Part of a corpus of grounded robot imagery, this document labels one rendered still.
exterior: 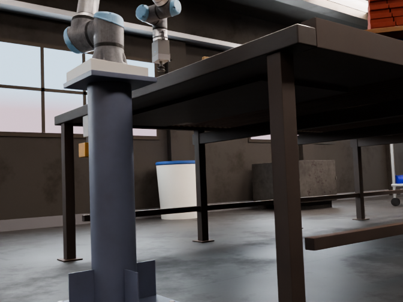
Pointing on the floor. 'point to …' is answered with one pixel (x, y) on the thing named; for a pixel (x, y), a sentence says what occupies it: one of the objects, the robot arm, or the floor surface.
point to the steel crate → (266, 169)
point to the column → (112, 195)
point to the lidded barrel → (177, 187)
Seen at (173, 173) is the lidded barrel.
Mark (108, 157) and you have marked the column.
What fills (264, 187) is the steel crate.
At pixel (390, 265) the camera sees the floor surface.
